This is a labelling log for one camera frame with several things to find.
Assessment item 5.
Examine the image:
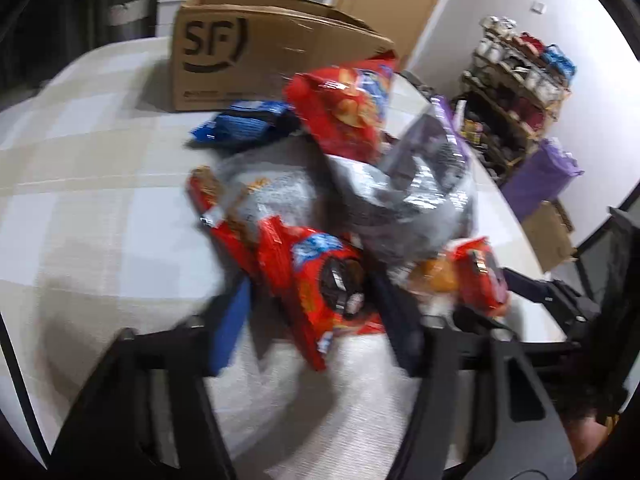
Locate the red and silver snack bag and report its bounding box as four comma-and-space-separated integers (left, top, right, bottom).
187, 164, 266, 286

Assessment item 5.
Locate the clear plastic snack bag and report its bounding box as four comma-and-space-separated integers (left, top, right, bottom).
345, 94, 478, 281

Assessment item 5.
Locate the blue snack packet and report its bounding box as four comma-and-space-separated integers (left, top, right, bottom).
187, 101, 301, 153

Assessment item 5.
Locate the wooden shoe rack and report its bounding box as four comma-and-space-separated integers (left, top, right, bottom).
454, 14, 577, 183

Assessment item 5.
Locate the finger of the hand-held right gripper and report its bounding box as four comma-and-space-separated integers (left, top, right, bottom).
502, 267, 601, 343

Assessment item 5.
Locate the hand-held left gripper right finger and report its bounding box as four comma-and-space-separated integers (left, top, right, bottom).
372, 265, 593, 480

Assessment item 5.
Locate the small brown floor carton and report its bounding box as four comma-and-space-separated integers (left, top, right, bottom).
521, 200, 577, 272

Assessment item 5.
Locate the red cookie snack packet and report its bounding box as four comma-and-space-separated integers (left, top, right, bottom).
255, 215, 387, 372

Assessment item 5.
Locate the small red snack packet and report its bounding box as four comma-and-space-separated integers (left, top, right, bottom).
407, 236, 511, 318

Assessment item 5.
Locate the brown cardboard box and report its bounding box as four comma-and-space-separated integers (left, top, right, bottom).
171, 0, 401, 112

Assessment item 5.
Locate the wooden door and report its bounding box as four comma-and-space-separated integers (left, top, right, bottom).
335, 0, 459, 58

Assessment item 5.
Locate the purple bag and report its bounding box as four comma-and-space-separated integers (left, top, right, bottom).
501, 137, 585, 222

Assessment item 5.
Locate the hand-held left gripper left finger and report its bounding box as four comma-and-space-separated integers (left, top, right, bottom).
47, 277, 253, 480

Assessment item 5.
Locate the large red chip bag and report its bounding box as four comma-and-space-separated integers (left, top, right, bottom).
282, 57, 398, 165

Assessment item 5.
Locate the person's right hand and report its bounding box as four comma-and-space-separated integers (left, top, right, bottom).
570, 411, 617, 467

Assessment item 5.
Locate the silver foil snack packet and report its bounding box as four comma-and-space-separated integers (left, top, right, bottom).
212, 140, 361, 241

